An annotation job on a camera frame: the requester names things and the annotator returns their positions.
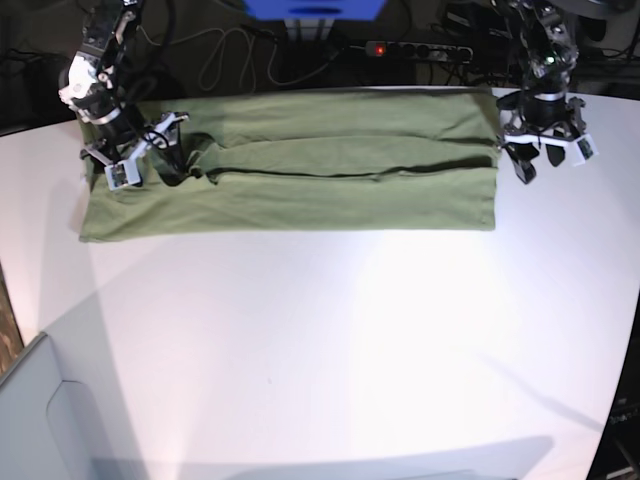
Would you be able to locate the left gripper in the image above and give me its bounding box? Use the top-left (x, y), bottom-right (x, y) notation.
top-left (496, 89), bottom-right (586, 184)

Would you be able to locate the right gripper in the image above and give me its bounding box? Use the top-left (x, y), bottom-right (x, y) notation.
top-left (59, 87), bottom-right (189, 187)

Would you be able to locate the green T-shirt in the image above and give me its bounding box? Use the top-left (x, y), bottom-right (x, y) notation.
top-left (79, 89), bottom-right (500, 243)

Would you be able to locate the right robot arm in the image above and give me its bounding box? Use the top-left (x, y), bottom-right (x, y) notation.
top-left (59, 1), bottom-right (189, 191)

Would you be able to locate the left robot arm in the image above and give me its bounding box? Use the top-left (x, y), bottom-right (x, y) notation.
top-left (494, 1), bottom-right (586, 185)

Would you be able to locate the black power strip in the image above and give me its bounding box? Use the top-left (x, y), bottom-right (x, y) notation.
top-left (364, 41), bottom-right (474, 64)

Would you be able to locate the blue box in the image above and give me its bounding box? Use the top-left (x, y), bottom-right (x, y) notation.
top-left (244, 0), bottom-right (386, 21)

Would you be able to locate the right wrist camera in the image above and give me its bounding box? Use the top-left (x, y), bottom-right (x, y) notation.
top-left (104, 159), bottom-right (142, 191)

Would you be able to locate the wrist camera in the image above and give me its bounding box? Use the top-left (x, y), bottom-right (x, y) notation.
top-left (569, 134), bottom-right (599, 167)
top-left (104, 159), bottom-right (142, 191)

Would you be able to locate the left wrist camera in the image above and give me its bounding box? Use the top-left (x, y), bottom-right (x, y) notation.
top-left (569, 134), bottom-right (599, 167)

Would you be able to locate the grey cable on floor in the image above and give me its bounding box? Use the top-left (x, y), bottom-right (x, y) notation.
top-left (144, 24), bottom-right (346, 91)

